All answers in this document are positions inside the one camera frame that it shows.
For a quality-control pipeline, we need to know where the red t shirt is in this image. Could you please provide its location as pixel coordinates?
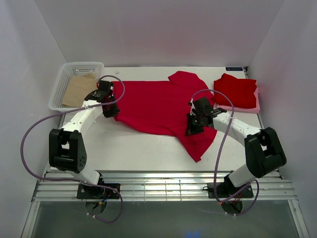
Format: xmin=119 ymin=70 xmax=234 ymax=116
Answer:
xmin=114 ymin=71 xmax=216 ymax=162
xmin=213 ymin=73 xmax=257 ymax=109

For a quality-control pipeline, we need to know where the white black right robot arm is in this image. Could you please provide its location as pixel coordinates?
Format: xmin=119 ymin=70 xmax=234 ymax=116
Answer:
xmin=185 ymin=97 xmax=287 ymax=198

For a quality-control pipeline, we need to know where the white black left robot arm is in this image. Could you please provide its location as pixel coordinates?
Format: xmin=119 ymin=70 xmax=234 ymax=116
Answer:
xmin=49 ymin=81 xmax=120 ymax=198

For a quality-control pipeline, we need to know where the beige t shirt in basket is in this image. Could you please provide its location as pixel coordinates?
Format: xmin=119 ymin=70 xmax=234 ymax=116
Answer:
xmin=62 ymin=72 xmax=97 ymax=108

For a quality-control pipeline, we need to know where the white plastic basket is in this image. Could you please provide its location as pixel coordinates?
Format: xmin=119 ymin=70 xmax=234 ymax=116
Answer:
xmin=46 ymin=61 xmax=105 ymax=114

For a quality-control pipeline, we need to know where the folded red t shirt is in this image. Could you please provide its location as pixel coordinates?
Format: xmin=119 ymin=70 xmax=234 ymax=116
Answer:
xmin=213 ymin=73 xmax=257 ymax=109

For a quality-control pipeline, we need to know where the dark blue label sticker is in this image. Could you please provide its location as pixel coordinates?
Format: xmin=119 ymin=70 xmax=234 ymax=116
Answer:
xmin=225 ymin=67 xmax=243 ymax=71

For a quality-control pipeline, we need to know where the folded pink t shirt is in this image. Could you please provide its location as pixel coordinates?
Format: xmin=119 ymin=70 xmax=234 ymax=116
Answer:
xmin=216 ymin=88 xmax=260 ymax=114

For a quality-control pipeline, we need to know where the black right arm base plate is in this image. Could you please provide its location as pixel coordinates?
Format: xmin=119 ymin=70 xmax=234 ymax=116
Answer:
xmin=203 ymin=182 xmax=254 ymax=198

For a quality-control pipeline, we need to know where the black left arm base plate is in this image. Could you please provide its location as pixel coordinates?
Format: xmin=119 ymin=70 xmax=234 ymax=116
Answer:
xmin=76 ymin=184 xmax=119 ymax=200

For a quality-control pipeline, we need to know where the aluminium table edge rail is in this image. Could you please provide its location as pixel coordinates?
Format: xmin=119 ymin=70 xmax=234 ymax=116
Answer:
xmin=33 ymin=171 xmax=297 ymax=202

